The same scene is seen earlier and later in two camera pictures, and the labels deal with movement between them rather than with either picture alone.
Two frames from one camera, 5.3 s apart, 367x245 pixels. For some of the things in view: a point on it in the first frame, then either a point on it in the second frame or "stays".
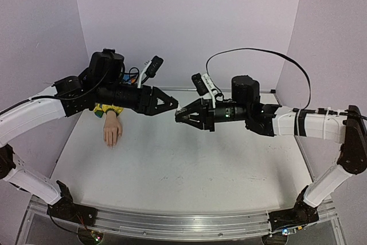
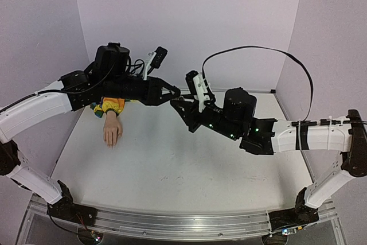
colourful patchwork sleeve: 100,108 stays
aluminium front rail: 153,225 stays
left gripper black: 149,102 to 155,97
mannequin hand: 112,128 stays
